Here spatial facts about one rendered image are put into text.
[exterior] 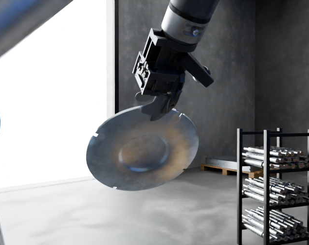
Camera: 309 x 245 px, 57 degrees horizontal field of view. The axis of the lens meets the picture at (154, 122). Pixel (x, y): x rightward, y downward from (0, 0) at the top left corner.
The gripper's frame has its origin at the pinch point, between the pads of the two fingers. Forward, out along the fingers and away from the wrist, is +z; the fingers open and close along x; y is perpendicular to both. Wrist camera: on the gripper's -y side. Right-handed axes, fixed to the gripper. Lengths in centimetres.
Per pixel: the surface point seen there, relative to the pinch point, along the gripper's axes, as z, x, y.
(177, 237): 181, -34, -97
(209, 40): 195, -441, -356
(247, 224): 138, -18, -137
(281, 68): 209, -381, -545
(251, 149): 96, -60, -141
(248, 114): 332, -348, -502
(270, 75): 237, -391, -539
